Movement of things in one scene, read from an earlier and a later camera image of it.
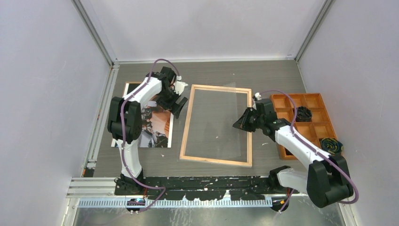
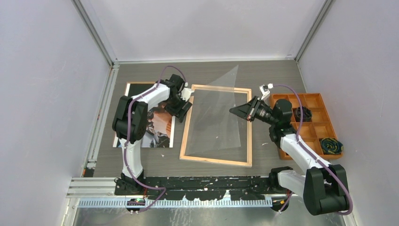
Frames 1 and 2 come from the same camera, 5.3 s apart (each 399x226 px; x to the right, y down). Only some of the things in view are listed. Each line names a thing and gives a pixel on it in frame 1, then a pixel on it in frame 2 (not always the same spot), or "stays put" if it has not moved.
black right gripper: (243, 123) -> (246, 111)
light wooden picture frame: (196, 158) stays put
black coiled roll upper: (303, 114) stays put
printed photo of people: (157, 123) stays put
